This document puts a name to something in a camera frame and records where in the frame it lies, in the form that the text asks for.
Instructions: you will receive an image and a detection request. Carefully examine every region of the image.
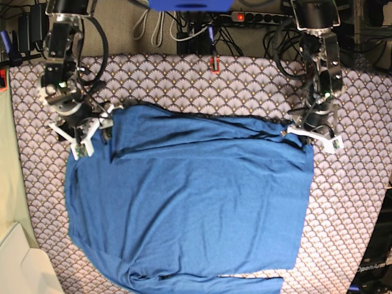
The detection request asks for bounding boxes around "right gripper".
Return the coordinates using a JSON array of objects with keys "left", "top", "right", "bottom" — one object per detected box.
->
[{"left": 38, "top": 76, "right": 98, "bottom": 135}]

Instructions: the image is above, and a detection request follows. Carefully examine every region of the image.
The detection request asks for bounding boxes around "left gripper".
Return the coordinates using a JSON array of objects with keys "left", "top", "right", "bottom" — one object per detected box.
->
[{"left": 293, "top": 102, "right": 335, "bottom": 138}]

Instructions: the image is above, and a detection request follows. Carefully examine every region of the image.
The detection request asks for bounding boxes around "blue long-sleeve T-shirt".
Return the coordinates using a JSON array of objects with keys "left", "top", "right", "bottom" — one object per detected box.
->
[{"left": 64, "top": 105, "right": 314, "bottom": 293}]

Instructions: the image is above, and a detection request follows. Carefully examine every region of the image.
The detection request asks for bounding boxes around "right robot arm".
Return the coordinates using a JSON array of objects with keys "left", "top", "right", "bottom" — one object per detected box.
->
[{"left": 39, "top": 1, "right": 313, "bottom": 158}]

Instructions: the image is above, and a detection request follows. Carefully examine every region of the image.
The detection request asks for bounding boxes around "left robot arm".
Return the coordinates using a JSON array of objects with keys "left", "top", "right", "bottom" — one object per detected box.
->
[{"left": 103, "top": 1, "right": 343, "bottom": 152}]

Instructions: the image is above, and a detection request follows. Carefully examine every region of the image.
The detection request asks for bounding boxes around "fan-patterned table cloth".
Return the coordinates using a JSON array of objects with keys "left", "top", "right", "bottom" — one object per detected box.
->
[{"left": 10, "top": 55, "right": 391, "bottom": 293}]

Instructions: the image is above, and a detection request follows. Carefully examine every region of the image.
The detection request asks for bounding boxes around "black power adapter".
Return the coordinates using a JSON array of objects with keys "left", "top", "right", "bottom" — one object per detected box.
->
[{"left": 18, "top": 3, "right": 49, "bottom": 53}]

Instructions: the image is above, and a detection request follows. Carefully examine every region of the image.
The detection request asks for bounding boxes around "red black table clamp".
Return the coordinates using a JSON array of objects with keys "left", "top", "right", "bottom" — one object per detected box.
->
[{"left": 208, "top": 26, "right": 220, "bottom": 74}]

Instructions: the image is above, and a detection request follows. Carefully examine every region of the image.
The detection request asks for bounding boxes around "white plastic bin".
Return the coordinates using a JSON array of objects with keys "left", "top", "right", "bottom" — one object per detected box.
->
[{"left": 1, "top": 222, "right": 64, "bottom": 293}]

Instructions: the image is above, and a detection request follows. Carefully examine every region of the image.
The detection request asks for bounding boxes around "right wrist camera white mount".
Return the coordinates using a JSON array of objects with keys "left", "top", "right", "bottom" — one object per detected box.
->
[{"left": 48, "top": 104, "right": 124, "bottom": 160}]

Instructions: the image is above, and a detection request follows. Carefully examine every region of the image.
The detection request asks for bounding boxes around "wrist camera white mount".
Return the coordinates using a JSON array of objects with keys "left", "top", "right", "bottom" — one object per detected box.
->
[
  {"left": 286, "top": 124, "right": 344, "bottom": 154},
  {"left": 48, "top": 104, "right": 124, "bottom": 160}
]

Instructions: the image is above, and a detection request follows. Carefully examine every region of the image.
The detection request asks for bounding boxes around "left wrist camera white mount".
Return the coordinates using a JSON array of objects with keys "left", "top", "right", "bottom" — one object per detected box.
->
[{"left": 286, "top": 124, "right": 344, "bottom": 154}]

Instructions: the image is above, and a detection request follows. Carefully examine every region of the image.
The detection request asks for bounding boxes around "blue handled clamp left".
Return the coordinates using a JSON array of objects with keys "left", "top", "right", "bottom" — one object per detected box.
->
[{"left": 1, "top": 30, "right": 23, "bottom": 67}]

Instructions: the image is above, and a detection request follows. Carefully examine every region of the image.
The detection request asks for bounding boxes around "black power strip red switch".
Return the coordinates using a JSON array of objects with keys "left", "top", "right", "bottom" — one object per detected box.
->
[{"left": 230, "top": 11, "right": 289, "bottom": 25}]

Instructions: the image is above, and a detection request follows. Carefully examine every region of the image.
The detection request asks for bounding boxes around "white looped cable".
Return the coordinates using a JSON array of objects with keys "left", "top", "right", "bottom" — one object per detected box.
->
[{"left": 132, "top": 9, "right": 166, "bottom": 47}]

